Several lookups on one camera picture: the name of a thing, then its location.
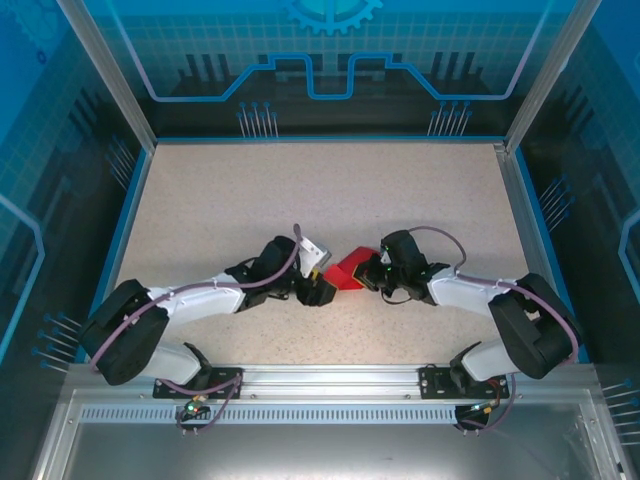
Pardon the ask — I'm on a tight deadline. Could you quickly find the blue table edge strip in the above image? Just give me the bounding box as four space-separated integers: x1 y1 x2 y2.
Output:
514 149 594 364
73 147 154 365

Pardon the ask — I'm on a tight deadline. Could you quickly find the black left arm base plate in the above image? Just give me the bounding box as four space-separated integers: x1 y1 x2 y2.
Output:
153 366 245 400

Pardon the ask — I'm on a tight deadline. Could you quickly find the slotted metal strip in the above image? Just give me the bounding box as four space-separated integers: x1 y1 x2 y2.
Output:
78 406 589 426

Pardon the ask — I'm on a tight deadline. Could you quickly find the aluminium side rail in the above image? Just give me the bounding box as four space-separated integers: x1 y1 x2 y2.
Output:
491 141 576 365

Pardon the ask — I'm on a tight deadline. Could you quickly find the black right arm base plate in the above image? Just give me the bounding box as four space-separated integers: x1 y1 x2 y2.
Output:
418 364 510 400

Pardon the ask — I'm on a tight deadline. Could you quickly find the grey metal tray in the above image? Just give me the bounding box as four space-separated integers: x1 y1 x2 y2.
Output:
27 387 640 480

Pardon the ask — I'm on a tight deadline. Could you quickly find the red cloth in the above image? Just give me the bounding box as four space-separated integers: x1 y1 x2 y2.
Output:
323 244 382 293

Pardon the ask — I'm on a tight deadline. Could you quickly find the aluminium corner post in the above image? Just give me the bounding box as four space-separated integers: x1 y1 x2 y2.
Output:
503 0 605 152
55 0 160 151

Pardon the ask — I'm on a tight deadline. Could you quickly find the aluminium frame rail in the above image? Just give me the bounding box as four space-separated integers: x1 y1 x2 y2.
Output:
64 363 604 401

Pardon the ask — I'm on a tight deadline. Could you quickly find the cable connector with green light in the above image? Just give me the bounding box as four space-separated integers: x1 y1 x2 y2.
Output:
180 393 210 417

